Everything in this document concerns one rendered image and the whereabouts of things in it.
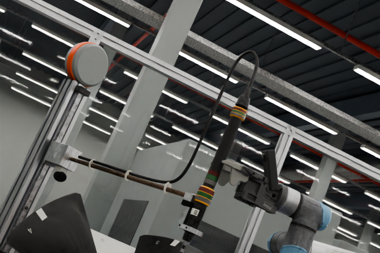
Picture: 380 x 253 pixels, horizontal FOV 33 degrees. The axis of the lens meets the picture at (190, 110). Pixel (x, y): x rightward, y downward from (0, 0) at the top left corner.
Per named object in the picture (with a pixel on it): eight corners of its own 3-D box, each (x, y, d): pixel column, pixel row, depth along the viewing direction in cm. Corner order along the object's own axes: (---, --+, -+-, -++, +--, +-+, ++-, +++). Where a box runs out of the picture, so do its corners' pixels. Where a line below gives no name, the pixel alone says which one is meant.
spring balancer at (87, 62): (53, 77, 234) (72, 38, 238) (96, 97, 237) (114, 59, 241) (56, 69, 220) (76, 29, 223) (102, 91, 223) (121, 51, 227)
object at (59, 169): (48, 177, 212) (55, 164, 214) (57, 182, 215) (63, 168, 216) (57, 180, 209) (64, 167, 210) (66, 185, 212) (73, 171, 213)
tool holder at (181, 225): (167, 222, 174) (181, 189, 176) (181, 230, 179) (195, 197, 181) (191, 231, 168) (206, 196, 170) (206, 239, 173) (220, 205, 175)
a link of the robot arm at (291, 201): (303, 191, 180) (290, 191, 187) (289, 184, 179) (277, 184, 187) (294, 216, 178) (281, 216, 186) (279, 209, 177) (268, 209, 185)
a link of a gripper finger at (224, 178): (204, 178, 181) (235, 190, 179) (212, 158, 182) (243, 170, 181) (204, 180, 184) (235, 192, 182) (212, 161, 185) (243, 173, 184)
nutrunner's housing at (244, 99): (176, 236, 172) (240, 83, 183) (184, 240, 175) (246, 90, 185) (187, 240, 170) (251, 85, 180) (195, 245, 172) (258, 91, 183)
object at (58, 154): (39, 160, 216) (50, 137, 218) (54, 168, 221) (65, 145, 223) (58, 166, 210) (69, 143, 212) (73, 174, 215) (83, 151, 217)
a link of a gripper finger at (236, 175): (222, 178, 170) (245, 192, 175) (230, 158, 171) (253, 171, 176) (214, 177, 172) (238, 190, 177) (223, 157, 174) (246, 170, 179)
